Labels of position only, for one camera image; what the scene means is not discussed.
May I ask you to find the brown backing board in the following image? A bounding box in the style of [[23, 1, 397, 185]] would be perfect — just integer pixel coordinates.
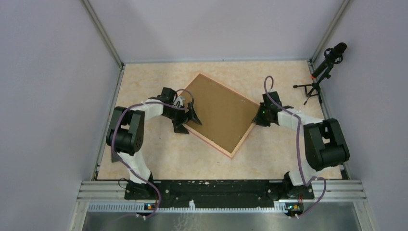
[[185, 74, 259, 154]]

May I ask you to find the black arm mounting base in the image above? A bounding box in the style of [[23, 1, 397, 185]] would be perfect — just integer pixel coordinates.
[[124, 180, 315, 208]]

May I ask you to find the pink wooden picture frame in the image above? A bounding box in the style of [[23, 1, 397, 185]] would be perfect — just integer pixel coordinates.
[[184, 73, 260, 159]]

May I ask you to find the grey building baseplate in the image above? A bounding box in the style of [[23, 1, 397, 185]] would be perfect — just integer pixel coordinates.
[[111, 152, 121, 163]]

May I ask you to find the black microphone tripod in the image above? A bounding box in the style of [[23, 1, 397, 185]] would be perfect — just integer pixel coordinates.
[[293, 68, 331, 105]]

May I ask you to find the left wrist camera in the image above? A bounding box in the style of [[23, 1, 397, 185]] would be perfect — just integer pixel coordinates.
[[173, 96, 185, 108]]

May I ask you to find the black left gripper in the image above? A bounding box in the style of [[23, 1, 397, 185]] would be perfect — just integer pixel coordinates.
[[163, 102, 201, 134]]

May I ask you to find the white cable duct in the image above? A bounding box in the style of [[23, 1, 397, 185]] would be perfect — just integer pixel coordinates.
[[87, 201, 300, 214]]

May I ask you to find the black microphone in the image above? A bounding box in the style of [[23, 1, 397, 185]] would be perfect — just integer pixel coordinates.
[[311, 42, 347, 78]]

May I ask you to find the aluminium rail front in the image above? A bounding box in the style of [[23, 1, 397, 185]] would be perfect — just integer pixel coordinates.
[[76, 180, 368, 202]]

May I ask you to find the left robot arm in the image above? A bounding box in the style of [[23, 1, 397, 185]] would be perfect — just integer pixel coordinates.
[[106, 87, 202, 199]]

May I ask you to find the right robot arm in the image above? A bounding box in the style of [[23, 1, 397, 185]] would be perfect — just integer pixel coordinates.
[[253, 91, 350, 198]]

